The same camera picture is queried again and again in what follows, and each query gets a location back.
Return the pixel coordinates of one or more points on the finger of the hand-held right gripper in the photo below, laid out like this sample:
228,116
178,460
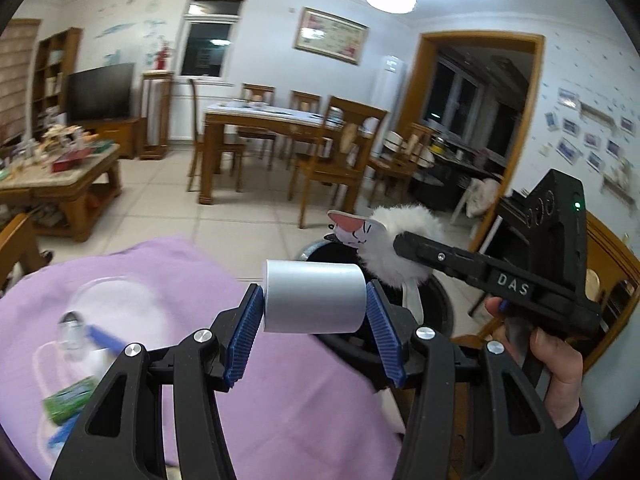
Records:
435,255

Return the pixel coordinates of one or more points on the wooden plant stand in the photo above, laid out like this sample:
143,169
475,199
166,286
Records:
157,77

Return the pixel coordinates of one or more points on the black television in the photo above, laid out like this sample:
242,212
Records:
100,92

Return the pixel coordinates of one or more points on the red flower vase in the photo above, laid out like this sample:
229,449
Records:
161,57

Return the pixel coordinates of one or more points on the purple tablecloth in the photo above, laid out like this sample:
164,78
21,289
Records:
300,410

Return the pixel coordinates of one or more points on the wide framed painting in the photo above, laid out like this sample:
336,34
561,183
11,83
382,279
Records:
330,35

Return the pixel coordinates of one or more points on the white fluffy cat toy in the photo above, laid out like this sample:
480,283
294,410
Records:
400,225

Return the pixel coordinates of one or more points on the wooden sofa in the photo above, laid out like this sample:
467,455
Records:
20,245

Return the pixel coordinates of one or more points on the person's right hand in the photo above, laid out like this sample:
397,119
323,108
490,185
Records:
562,375

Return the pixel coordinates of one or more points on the person's right forearm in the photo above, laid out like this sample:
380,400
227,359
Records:
595,455

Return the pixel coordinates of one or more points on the wooden coffee table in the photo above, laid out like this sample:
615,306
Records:
75,185

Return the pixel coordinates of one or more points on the wooden bookshelf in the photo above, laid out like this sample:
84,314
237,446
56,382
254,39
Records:
75,45

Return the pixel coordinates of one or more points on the black trash bin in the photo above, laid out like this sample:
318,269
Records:
442,310

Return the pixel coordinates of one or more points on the wooden cabinet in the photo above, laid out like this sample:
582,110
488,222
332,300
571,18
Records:
615,260

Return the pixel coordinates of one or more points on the wooden television stand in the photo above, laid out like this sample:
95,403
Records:
117,135

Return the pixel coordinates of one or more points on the silver cylinder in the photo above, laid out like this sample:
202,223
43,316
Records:
315,295

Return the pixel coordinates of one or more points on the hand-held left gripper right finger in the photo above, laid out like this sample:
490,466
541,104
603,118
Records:
385,330

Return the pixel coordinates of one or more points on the wooden dining chair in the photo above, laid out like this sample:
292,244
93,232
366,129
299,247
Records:
330,170
305,97
400,165
257,91
220,150

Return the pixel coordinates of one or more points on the red tissue box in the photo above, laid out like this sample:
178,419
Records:
72,162

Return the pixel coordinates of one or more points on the wooden dining table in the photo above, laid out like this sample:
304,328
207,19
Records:
260,115

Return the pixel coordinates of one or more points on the small wooden-framed window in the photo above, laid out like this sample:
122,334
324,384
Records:
210,45

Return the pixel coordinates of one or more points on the white standing air conditioner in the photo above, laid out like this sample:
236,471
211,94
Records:
387,87

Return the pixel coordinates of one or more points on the striped roller blind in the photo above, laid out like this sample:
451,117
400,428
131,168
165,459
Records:
17,80

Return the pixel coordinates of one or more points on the wooden door frame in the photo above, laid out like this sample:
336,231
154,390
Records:
537,110

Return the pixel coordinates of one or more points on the cluster of wall photos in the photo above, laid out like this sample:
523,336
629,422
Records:
570,150

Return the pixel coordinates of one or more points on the white radiator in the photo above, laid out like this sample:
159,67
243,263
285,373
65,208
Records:
181,120

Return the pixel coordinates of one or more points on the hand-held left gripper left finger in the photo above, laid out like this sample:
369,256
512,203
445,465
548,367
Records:
245,330

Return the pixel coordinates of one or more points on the green packet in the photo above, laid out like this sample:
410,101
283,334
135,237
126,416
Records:
70,400

